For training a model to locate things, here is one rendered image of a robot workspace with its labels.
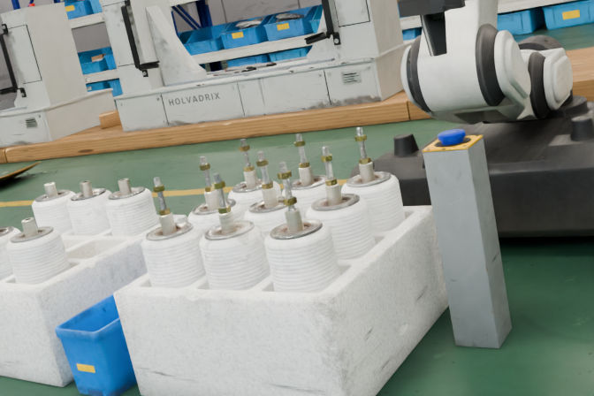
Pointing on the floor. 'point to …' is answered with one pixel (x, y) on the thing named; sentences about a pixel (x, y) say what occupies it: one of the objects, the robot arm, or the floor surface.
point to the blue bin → (97, 350)
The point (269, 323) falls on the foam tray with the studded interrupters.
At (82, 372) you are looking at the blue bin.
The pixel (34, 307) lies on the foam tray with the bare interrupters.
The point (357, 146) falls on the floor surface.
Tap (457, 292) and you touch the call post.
